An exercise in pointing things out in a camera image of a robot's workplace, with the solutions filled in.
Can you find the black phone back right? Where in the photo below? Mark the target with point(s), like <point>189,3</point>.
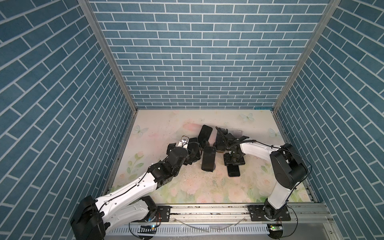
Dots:
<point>220,144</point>

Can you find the aluminium corner post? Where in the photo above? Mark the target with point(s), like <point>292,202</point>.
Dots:
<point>92,20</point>
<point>318,30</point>

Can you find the black phone back middle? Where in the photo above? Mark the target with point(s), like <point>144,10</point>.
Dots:
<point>204,136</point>

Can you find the aluminium corner post left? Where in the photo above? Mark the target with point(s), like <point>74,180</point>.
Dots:
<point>92,20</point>

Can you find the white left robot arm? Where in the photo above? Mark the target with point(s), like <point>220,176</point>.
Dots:
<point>94,218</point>

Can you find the aluminium corner post right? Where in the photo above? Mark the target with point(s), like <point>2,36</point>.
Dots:
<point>318,30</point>

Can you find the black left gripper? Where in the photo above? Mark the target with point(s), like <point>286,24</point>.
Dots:
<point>189,158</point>

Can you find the black phone pink case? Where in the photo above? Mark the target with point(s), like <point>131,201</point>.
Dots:
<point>233,171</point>

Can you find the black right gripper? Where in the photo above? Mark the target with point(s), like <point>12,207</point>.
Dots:
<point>226,161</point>

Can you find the black phone front stand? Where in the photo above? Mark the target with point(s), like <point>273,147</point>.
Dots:
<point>209,156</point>

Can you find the black phone stand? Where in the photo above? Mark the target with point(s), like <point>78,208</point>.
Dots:
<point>194,150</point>
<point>209,156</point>

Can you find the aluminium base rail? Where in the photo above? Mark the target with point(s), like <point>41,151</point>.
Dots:
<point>301,221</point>

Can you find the grey metal phone stand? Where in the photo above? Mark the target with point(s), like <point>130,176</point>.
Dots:
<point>236,133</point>

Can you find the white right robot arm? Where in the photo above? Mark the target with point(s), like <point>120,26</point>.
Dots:
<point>288,166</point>

